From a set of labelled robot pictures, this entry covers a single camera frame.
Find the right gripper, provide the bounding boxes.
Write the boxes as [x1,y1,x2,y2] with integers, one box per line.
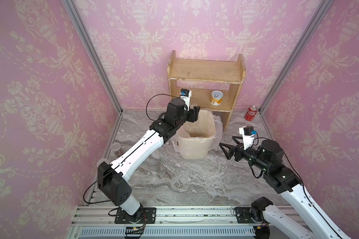
[221,135,271,176]

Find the clear jar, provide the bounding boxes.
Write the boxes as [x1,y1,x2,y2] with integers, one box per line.
[96,158,110,167]
[110,142,124,158]

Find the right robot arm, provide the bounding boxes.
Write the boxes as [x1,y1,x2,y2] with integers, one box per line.
[219,135,349,239]

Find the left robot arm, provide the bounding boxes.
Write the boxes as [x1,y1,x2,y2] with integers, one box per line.
[94,96,200,223]

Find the beige trash bin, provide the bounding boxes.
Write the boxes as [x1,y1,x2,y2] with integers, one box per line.
[175,109,217,160]

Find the yellow can on shelf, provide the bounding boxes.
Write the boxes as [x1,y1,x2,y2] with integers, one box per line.
[210,91,224,106]

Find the red cola can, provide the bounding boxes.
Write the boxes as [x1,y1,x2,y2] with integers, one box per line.
[244,106,258,121]

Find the wooden two-tier shelf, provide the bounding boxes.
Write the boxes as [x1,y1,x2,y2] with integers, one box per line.
[167,50,246,130]

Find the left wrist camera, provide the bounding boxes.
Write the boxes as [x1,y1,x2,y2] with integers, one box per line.
[180,89,192,111]

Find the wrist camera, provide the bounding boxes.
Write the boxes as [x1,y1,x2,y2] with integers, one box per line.
[239,126,257,150]
[180,89,192,111]

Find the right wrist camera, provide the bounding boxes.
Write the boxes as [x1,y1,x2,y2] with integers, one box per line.
[239,126,257,150]

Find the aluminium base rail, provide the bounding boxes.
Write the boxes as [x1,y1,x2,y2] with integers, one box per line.
[65,205,327,239]

